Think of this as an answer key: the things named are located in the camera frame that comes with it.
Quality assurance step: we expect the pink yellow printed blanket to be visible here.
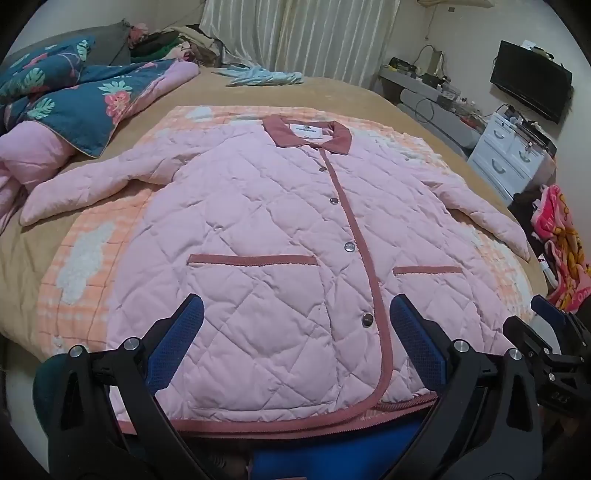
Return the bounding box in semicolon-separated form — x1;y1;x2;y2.
531;185;591;315

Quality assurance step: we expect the pink quilted jacket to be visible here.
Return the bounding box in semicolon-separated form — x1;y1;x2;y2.
19;115;532;437

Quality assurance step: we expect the grey desk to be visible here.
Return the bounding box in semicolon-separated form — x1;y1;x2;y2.
379;62;485;148

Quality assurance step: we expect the white striped curtain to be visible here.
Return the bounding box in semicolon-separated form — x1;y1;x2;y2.
199;0;402;84

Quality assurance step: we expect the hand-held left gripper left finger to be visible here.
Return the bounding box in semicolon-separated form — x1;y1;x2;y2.
46;294;218;480

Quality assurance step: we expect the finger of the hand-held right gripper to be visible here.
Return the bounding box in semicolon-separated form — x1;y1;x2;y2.
530;294;580;330
502;315;557;360

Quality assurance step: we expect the orange checked blanket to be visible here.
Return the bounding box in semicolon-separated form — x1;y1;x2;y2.
37;105;539;430

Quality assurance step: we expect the light blue garment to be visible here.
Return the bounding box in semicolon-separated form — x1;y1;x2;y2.
217;65;304;88

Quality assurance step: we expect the black flat television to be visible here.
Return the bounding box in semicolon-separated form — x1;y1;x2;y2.
489;41;573;124

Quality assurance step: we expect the teal floral quilt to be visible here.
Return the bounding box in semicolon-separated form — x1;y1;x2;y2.
0;37;200;227

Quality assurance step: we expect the dark teal cloth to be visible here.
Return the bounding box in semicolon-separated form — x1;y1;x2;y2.
32;355;63;444

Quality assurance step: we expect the orange white plaid blanket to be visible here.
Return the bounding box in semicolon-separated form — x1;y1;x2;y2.
0;69;555;370

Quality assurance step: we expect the grey pillow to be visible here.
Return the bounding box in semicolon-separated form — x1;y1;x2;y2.
9;21;132;65

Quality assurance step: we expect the pile of small electronics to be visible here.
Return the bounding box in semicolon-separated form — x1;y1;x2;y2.
388;44;485;121

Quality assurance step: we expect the white drawer cabinet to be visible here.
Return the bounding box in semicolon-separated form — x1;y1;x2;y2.
467;111;557;200

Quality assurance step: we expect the blue cloth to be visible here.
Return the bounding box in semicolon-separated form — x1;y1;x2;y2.
252;418;435;480

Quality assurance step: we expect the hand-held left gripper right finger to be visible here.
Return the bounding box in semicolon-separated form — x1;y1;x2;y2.
383;294;544;480

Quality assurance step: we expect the pile of mixed clothes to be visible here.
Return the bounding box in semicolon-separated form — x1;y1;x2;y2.
129;23;218;65

